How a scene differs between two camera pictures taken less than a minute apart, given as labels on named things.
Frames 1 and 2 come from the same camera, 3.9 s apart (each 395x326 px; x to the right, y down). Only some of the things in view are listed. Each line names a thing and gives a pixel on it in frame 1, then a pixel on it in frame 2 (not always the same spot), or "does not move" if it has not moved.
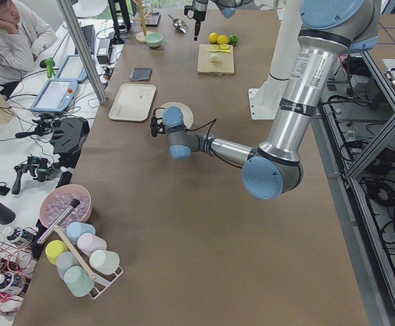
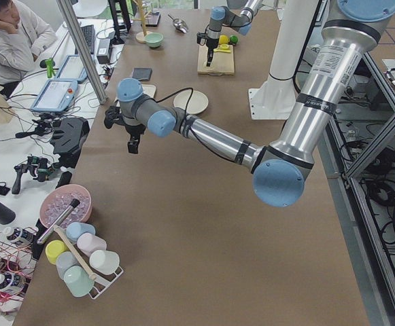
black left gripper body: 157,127 to 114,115
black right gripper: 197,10 to 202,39
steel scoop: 179,24 does not move
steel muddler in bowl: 73,205 does not move
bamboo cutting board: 226,66 does not move
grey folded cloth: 141,73 does not move
